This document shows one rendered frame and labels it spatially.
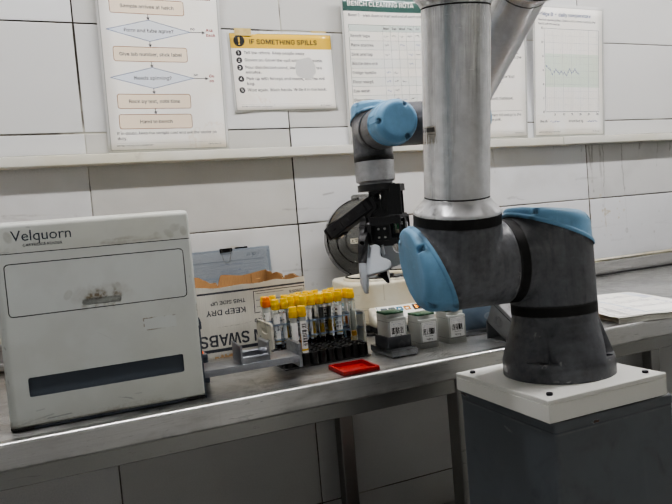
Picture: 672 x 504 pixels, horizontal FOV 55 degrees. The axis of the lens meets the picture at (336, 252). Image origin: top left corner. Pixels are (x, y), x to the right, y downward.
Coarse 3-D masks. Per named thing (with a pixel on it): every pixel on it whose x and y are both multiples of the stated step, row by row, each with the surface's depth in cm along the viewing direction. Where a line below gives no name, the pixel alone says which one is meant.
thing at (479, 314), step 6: (486, 306) 136; (462, 312) 134; (468, 312) 135; (474, 312) 135; (480, 312) 136; (486, 312) 136; (468, 318) 135; (474, 318) 135; (480, 318) 136; (486, 318) 136; (468, 324) 135; (474, 324) 135; (480, 324) 136; (468, 330) 135; (474, 330) 134; (480, 330) 134; (486, 330) 135
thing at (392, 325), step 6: (378, 318) 124; (384, 318) 122; (390, 318) 121; (396, 318) 121; (402, 318) 122; (378, 324) 124; (384, 324) 122; (390, 324) 121; (396, 324) 121; (402, 324) 122; (378, 330) 125; (384, 330) 122; (390, 330) 121; (396, 330) 121; (402, 330) 122; (390, 336) 121
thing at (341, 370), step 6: (354, 360) 117; (360, 360) 117; (330, 366) 114; (336, 366) 115; (342, 366) 115; (348, 366) 115; (354, 366) 114; (360, 366) 114; (366, 366) 114; (372, 366) 111; (378, 366) 111; (336, 372) 111; (342, 372) 109; (348, 372) 109; (354, 372) 109; (360, 372) 110; (366, 372) 110
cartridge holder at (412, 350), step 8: (376, 336) 125; (384, 336) 122; (400, 336) 121; (408, 336) 122; (376, 344) 125; (384, 344) 122; (392, 344) 121; (400, 344) 121; (408, 344) 122; (384, 352) 122; (392, 352) 119; (400, 352) 119; (408, 352) 120; (416, 352) 121
